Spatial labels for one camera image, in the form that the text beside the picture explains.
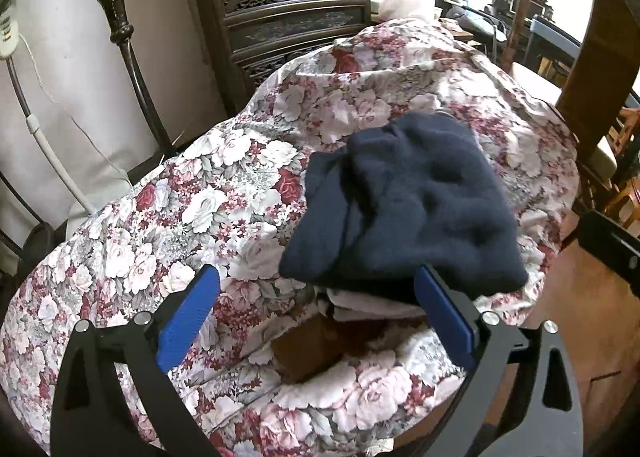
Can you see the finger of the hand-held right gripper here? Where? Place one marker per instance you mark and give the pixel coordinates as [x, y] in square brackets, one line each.
[615, 249]

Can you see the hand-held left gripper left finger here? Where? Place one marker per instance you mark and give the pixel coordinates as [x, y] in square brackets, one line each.
[187, 317]

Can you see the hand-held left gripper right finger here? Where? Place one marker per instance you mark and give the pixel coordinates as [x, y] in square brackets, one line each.
[445, 309]

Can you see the navy cardigan with gold trim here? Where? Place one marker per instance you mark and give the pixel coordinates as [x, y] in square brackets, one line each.
[415, 207]

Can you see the floral blanket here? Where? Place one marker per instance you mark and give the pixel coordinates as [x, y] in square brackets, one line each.
[225, 197]

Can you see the curved wooden chair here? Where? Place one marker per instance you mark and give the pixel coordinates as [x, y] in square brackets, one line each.
[600, 62]

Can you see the blue table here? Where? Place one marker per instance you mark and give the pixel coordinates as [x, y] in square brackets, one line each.
[555, 42]

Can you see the white power strip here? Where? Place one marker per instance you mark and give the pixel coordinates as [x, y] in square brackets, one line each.
[7, 27]

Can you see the dark metal bed frame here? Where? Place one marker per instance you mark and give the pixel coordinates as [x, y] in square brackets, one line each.
[117, 12]

